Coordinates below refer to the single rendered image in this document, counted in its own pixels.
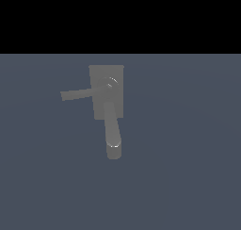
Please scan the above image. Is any grey faucet lever handle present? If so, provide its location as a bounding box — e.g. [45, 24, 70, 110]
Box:
[59, 76, 121, 102]

